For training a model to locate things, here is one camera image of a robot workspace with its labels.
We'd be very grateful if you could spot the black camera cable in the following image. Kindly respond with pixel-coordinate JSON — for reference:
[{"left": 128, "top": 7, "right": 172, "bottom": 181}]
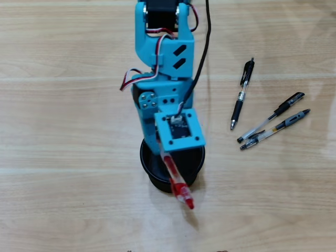
[{"left": 176, "top": 0, "right": 213, "bottom": 119}]

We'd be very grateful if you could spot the teal gripper with motor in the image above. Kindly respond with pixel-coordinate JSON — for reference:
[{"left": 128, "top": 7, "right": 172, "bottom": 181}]
[{"left": 130, "top": 75, "right": 195, "bottom": 155}]

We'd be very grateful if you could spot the gray grip clear pen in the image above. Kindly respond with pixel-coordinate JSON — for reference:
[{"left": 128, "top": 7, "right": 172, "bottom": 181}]
[{"left": 239, "top": 108, "right": 311, "bottom": 151}]

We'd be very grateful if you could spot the red retractable pen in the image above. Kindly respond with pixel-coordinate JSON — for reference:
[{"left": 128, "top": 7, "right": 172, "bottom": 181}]
[{"left": 159, "top": 153, "right": 195, "bottom": 210}]

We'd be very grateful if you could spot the black clip retractable pen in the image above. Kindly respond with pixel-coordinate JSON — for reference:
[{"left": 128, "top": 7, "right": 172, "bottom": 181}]
[{"left": 230, "top": 56, "right": 256, "bottom": 131}]

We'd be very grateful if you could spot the clear capped black pen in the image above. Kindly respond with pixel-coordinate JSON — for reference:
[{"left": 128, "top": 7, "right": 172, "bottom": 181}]
[{"left": 236, "top": 91, "right": 306, "bottom": 144}]

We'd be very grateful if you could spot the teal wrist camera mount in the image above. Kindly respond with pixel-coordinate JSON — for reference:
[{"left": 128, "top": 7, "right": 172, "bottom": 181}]
[{"left": 154, "top": 108, "right": 207, "bottom": 153}]

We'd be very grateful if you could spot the black mesh pen holder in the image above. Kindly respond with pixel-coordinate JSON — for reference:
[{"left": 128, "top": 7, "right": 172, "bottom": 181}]
[{"left": 139, "top": 138, "right": 206, "bottom": 194}]

